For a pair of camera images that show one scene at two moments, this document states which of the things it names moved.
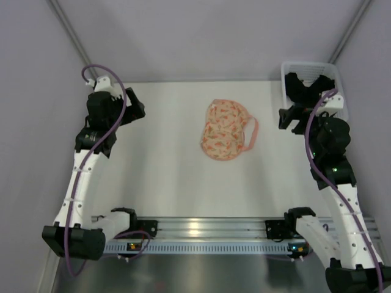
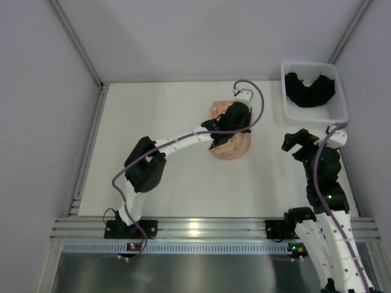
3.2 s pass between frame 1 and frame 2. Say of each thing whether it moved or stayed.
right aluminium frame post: stayed
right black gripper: moved
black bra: stayed
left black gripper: moved
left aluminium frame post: stayed
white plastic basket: stayed
